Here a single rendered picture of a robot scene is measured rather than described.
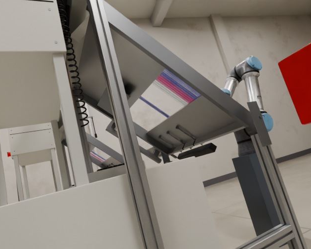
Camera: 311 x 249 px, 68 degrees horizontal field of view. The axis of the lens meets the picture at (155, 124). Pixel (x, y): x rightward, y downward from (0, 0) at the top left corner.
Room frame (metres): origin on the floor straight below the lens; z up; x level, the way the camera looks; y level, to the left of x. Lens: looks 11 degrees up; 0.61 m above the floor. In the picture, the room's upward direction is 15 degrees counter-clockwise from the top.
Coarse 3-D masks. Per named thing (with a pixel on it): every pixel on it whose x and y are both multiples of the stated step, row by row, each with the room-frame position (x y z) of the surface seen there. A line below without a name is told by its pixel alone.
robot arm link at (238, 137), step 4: (244, 128) 1.51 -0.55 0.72; (236, 132) 1.57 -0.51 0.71; (240, 132) 1.54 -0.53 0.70; (244, 132) 1.52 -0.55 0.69; (236, 136) 1.58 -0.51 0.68; (240, 136) 1.55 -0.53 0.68; (244, 136) 1.54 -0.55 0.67; (248, 136) 1.53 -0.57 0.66; (236, 140) 1.59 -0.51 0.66; (240, 140) 1.56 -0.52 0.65
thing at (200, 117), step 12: (192, 108) 1.00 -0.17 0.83; (204, 108) 0.96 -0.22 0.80; (216, 108) 0.93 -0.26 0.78; (168, 120) 1.17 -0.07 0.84; (180, 120) 1.13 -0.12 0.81; (192, 120) 1.08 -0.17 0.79; (204, 120) 1.04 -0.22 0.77; (216, 120) 1.00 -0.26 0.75; (228, 120) 0.97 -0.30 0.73; (156, 132) 1.36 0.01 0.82; (168, 132) 1.28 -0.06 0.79; (180, 132) 1.24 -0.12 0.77; (192, 132) 1.19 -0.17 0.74; (204, 132) 1.14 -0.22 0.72; (168, 144) 1.44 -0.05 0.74; (180, 144) 1.37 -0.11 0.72
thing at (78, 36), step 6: (84, 24) 0.83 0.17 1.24; (78, 30) 0.82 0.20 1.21; (84, 30) 0.83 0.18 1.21; (72, 36) 0.80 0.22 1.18; (78, 36) 0.82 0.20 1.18; (84, 36) 0.84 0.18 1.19; (72, 42) 0.83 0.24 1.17; (78, 42) 0.82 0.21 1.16; (78, 48) 0.87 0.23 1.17; (78, 54) 0.93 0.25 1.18; (78, 60) 0.99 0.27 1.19; (72, 84) 1.19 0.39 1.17
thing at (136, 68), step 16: (112, 32) 0.76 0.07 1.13; (96, 48) 0.88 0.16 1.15; (128, 48) 0.81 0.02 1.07; (80, 64) 1.03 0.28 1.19; (96, 64) 0.98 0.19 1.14; (128, 64) 0.89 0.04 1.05; (144, 64) 0.86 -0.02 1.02; (80, 80) 1.17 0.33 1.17; (96, 80) 1.10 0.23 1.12; (128, 80) 0.99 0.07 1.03; (144, 80) 0.95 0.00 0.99; (96, 96) 1.26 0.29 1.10; (128, 96) 1.05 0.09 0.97; (112, 112) 1.27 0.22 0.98
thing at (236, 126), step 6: (228, 126) 1.00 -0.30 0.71; (234, 126) 0.95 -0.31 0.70; (240, 126) 0.91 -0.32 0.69; (210, 132) 1.12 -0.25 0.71; (216, 132) 1.06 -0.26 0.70; (222, 132) 1.02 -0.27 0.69; (228, 132) 0.98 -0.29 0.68; (198, 138) 1.20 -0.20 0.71; (204, 138) 1.14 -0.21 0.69; (210, 138) 1.09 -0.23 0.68; (186, 144) 1.30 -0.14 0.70; (192, 144) 1.23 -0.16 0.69; (198, 144) 1.19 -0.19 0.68; (174, 150) 1.42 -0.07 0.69; (180, 150) 1.35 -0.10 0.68
